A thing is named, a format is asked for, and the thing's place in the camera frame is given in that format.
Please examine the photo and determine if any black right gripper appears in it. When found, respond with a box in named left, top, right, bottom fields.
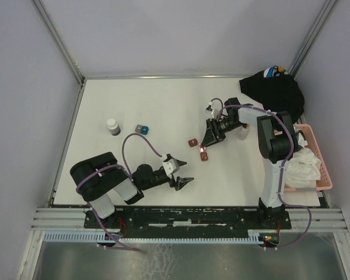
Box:
left=201, top=117, right=244, bottom=147

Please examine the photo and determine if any red Wed pill box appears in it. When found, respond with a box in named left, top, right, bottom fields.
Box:
left=188, top=138, right=198, bottom=147

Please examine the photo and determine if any red Sat pill box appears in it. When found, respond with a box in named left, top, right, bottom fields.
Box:
left=199, top=145, right=208, bottom=162

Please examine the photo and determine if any clear pill bottle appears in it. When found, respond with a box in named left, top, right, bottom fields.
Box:
left=236, top=124, right=250, bottom=141

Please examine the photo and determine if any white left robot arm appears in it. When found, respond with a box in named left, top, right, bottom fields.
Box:
left=70, top=152, right=194, bottom=228

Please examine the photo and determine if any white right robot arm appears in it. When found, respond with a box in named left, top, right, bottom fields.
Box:
left=201, top=97, right=298, bottom=228

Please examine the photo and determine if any teal pill box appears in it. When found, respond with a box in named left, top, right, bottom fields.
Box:
left=140, top=125, right=149, bottom=135

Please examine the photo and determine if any grey pill box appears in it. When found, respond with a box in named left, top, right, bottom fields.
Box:
left=135, top=124, right=142, bottom=134

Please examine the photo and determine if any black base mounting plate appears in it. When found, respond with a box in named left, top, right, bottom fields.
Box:
left=84, top=206, right=292, bottom=233

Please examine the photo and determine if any white capped pill bottle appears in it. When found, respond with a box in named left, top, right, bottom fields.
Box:
left=106, top=118, right=121, bottom=136

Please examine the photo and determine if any black cloth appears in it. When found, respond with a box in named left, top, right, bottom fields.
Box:
left=239, top=65, right=305, bottom=123

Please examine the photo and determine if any white cloth in basket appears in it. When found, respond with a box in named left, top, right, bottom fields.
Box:
left=285, top=130, right=321, bottom=188

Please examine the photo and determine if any pink perforated basket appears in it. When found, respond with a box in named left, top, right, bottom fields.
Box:
left=285, top=124, right=333, bottom=193

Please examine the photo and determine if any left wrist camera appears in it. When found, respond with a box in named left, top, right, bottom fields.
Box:
left=162, top=154, right=179, bottom=177

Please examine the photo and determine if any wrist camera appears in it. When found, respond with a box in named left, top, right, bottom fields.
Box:
left=205, top=101, right=219, bottom=119
left=162, top=154, right=179, bottom=177

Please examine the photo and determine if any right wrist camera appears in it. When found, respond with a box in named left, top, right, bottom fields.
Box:
left=205, top=101, right=219, bottom=119

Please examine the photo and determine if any light blue cable duct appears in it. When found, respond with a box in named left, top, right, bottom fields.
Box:
left=43, top=232, right=265, bottom=243

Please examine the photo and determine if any aluminium corner post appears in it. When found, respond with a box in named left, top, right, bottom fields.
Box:
left=289, top=0, right=339, bottom=77
left=30, top=0, right=85, bottom=84

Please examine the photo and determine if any left aluminium corner post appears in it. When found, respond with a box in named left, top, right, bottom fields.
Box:
left=30, top=0, right=85, bottom=84

